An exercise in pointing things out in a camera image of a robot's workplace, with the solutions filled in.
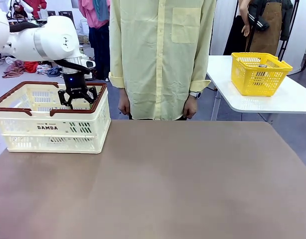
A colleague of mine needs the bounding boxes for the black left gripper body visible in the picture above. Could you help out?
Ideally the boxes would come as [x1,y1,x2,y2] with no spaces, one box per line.
[62,71,91,100]

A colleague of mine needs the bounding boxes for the blue Pocari Sweat can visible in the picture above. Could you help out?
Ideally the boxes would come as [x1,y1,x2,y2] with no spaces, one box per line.
[257,64,269,78]

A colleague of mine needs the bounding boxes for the cream shopping basket brown rim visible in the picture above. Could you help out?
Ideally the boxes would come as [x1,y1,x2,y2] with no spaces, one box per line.
[0,81,112,154]

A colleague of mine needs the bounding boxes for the yellow plastic basket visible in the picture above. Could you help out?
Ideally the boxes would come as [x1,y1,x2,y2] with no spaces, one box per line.
[230,52,293,97]

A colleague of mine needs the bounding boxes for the person's right hand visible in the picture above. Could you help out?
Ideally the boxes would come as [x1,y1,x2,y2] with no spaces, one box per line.
[118,96,131,116]

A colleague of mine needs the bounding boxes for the person's left hand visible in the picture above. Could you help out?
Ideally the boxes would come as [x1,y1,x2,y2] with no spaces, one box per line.
[183,96,198,119]

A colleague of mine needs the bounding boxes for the blue cloth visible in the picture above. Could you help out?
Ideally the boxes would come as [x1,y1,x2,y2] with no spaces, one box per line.
[47,66,63,78]

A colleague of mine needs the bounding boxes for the red cloth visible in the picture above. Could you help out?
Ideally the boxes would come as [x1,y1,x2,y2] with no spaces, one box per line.
[23,61,41,74]

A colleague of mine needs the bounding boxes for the pinkish patterned cloth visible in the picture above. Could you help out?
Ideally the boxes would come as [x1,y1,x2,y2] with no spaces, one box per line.
[2,59,26,79]

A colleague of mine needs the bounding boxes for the person in pink top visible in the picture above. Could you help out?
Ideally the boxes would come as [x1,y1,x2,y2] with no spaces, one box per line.
[77,0,111,81]

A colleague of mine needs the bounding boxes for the person in yellow shirt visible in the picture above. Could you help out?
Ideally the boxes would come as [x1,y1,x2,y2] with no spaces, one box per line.
[108,0,217,121]

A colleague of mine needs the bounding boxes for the person in red top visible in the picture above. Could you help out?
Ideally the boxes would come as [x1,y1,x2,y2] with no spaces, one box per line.
[12,0,48,20]

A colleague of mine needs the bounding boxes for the white side table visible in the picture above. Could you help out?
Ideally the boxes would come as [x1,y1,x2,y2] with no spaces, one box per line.
[206,55,306,122]

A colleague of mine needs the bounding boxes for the figure in brown apron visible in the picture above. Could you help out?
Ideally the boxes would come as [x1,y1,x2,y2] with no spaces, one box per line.
[224,0,294,56]

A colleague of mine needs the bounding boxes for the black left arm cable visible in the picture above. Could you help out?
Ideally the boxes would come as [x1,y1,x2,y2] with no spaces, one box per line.
[9,22,92,75]

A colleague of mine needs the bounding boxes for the black metal rack frame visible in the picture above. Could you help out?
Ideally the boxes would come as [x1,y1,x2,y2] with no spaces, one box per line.
[277,0,300,62]

